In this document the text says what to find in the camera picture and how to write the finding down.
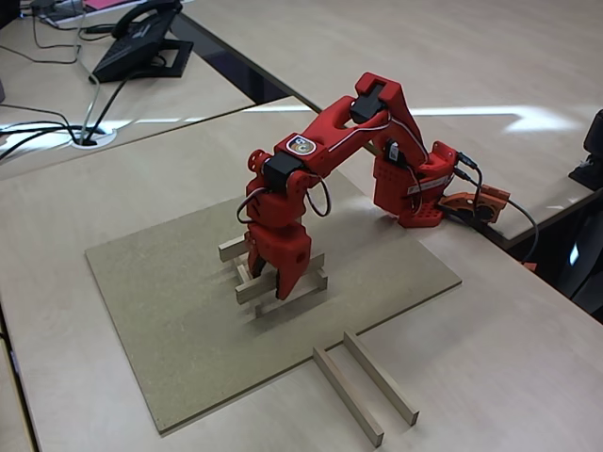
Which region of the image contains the orange table clamp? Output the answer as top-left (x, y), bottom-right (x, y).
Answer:
top-left (437, 185), bottom-right (513, 226)

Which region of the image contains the black desk phone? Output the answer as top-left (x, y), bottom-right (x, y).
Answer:
top-left (90, 0), bottom-right (195, 85)

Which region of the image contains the black office chair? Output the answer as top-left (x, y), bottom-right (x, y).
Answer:
top-left (554, 187), bottom-right (603, 326)

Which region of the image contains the pink paper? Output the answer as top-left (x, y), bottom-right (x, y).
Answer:
top-left (82, 0), bottom-right (142, 11)

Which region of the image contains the black monitor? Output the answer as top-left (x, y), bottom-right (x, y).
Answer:
top-left (0, 0), bottom-right (23, 30)

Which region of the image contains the brown fibreboard base plate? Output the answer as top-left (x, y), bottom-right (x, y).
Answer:
top-left (84, 164), bottom-right (464, 438)

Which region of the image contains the white table cable grommet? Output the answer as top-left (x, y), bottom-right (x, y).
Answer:
top-left (70, 125), bottom-right (118, 151)

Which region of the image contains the black phone cable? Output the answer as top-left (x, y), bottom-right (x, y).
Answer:
top-left (89, 77), bottom-right (131, 141)

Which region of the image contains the grey translucent cable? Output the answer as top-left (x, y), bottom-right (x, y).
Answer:
top-left (74, 44), bottom-right (103, 142)

